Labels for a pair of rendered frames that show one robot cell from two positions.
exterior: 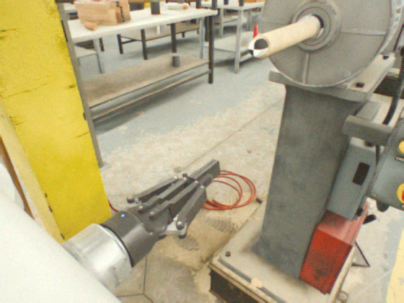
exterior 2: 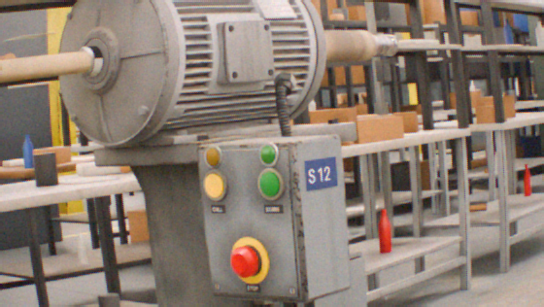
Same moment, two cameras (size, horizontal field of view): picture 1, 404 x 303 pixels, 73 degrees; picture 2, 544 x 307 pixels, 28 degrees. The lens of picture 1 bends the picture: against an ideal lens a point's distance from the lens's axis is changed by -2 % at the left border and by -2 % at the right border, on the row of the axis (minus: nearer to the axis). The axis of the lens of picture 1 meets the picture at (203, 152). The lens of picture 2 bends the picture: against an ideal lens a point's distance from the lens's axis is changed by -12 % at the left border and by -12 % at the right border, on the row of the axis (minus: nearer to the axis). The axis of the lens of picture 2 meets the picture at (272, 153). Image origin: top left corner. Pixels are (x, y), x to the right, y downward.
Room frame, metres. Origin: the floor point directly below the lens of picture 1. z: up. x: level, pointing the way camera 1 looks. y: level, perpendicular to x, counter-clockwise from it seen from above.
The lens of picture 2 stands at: (-1.07, -0.49, 1.18)
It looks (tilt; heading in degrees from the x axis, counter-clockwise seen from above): 3 degrees down; 1
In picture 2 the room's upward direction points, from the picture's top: 5 degrees counter-clockwise
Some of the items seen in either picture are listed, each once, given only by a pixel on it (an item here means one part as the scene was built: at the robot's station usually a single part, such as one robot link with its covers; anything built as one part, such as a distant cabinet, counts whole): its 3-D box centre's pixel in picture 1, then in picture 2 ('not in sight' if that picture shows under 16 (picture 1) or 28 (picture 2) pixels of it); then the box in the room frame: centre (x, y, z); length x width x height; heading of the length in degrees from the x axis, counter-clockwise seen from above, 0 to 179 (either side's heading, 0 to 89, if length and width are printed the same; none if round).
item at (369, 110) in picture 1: (366, 115); not in sight; (0.65, -0.43, 1.02); 0.13 x 0.04 x 0.04; 141
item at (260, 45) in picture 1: (257, 47); not in sight; (0.40, -0.08, 1.25); 0.02 x 0.02 x 0.02; 51
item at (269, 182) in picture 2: not in sight; (272, 184); (0.37, -0.45, 1.07); 0.03 x 0.01 x 0.03; 51
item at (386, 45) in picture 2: not in sight; (377, 45); (1.12, -0.65, 1.25); 0.09 x 0.04 x 0.04; 141
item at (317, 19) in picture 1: (309, 27); (88, 61); (0.56, -0.20, 1.25); 0.05 x 0.02 x 0.05; 51
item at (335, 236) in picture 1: (336, 237); not in sight; (0.68, -0.50, 0.49); 0.25 x 0.12 x 0.37; 141
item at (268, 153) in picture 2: not in sight; (267, 154); (0.37, -0.45, 1.11); 0.03 x 0.01 x 0.03; 51
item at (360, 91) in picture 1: (336, 66); (225, 141); (0.78, -0.38, 1.11); 0.36 x 0.24 x 0.04; 141
